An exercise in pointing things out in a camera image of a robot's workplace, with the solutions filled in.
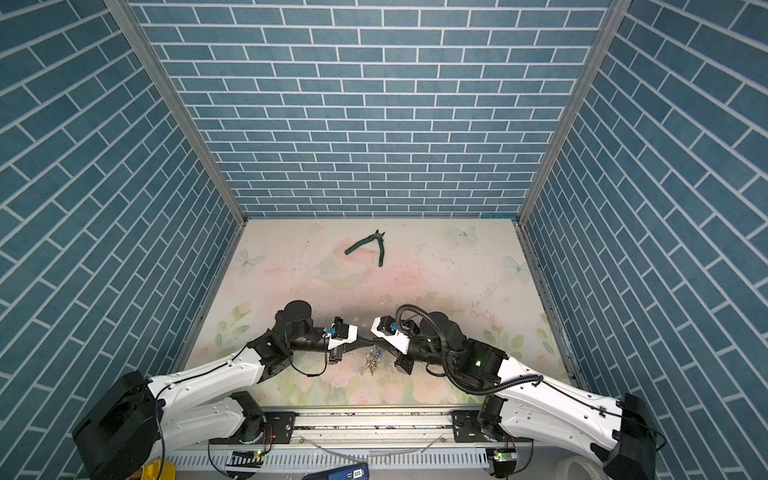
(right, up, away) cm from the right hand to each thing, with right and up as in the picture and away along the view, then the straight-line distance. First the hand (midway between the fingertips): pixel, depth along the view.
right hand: (372, 337), depth 68 cm
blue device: (-3, -29, -3) cm, 29 cm away
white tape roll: (+45, -31, +1) cm, 54 cm away
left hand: (-1, -3, +4) cm, 5 cm away
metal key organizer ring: (0, -7, +4) cm, 8 cm away
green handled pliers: (-6, +23, +45) cm, 51 cm away
